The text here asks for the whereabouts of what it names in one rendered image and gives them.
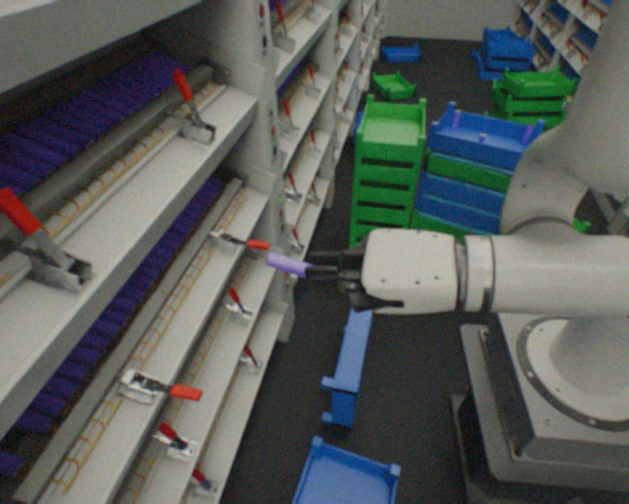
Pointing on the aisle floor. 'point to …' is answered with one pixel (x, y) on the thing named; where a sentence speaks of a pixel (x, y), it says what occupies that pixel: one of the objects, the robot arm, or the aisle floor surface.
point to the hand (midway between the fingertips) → (324, 269)
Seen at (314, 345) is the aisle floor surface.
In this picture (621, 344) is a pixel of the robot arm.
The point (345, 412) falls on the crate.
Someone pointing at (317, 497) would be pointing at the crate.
